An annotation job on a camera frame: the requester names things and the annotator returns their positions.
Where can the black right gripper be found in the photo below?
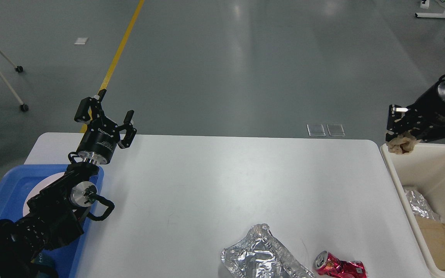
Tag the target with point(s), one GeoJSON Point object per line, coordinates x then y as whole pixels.
{"type": "Point", "coordinates": [424, 120]}

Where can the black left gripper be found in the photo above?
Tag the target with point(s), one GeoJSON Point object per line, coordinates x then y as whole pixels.
{"type": "Point", "coordinates": [102, 135]}

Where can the brown paper ball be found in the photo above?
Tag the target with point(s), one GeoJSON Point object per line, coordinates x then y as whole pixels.
{"type": "Point", "coordinates": [403, 143]}

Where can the aluminium foil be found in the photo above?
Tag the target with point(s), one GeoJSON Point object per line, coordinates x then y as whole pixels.
{"type": "Point", "coordinates": [419, 204]}
{"type": "Point", "coordinates": [259, 254]}

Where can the pink plate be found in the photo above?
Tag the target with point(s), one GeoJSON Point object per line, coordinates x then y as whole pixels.
{"type": "Point", "coordinates": [37, 188]}

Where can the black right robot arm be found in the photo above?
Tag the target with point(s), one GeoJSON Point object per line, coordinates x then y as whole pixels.
{"type": "Point", "coordinates": [424, 119]}

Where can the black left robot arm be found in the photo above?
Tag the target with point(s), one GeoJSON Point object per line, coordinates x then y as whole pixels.
{"type": "Point", "coordinates": [57, 212]}

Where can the beige plastic bin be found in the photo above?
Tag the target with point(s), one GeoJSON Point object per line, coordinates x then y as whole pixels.
{"type": "Point", "coordinates": [423, 168]}

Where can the clear floor plates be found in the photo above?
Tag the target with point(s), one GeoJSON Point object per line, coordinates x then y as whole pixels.
{"type": "Point", "coordinates": [331, 130]}

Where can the blue plastic tray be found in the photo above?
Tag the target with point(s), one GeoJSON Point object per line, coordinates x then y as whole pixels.
{"type": "Point", "coordinates": [15, 187]}

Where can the crushed red can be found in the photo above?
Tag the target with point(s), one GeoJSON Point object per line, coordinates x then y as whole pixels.
{"type": "Point", "coordinates": [326, 264]}

